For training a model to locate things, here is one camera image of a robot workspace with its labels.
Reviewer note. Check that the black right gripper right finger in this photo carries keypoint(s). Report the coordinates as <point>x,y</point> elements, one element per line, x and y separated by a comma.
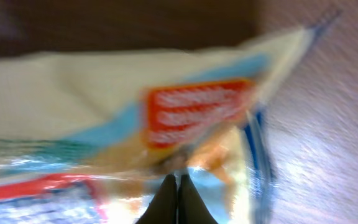
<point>191,208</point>

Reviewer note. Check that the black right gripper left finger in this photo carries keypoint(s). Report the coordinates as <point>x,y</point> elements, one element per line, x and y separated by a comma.
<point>163,207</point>

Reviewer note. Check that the yellow snack bag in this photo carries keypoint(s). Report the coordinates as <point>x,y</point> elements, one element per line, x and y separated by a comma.
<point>89,138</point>

